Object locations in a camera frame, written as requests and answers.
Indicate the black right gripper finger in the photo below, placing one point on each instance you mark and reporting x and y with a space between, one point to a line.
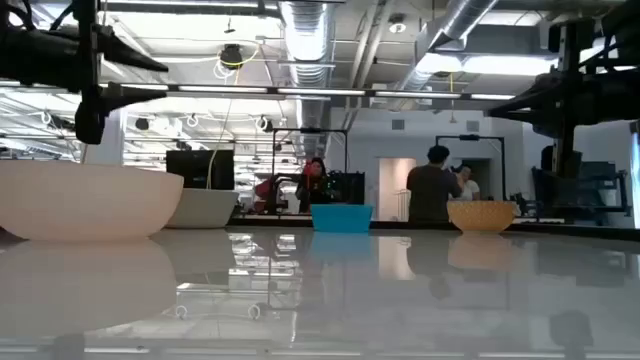
530 122
520 102

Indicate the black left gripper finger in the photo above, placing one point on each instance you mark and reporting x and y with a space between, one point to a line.
130 52
120 95

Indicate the yellow woven pattern bowl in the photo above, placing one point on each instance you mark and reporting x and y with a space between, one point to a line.
481 216

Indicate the large pink bowl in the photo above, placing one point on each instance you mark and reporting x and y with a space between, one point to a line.
85 200

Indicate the white bowl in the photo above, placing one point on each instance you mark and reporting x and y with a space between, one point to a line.
205 209

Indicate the small blue bowl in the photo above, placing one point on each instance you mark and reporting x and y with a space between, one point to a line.
342 218

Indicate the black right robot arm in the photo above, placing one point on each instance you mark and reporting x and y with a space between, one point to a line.
620 30

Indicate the dark equipment shelf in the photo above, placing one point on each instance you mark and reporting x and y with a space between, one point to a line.
597 192

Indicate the white building column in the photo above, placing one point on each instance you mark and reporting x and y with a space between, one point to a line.
111 137

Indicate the person in background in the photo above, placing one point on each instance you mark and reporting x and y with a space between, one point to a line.
469 186

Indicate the black round ceiling fixture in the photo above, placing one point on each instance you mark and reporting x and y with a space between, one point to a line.
231 56

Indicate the black computer monitor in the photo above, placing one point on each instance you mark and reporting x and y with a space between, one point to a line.
197 170

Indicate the person standing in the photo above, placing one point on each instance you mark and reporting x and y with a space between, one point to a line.
431 190

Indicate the red office chair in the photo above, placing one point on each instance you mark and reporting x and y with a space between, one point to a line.
263 195

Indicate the long ceiling light bar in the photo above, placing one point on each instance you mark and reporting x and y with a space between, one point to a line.
320 91

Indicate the person seated at desk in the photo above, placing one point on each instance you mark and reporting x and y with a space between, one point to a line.
314 187

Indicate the black station frame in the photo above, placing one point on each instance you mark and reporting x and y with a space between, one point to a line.
470 137
310 131

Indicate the silver ventilation duct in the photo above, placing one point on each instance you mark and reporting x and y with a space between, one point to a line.
450 30
307 45

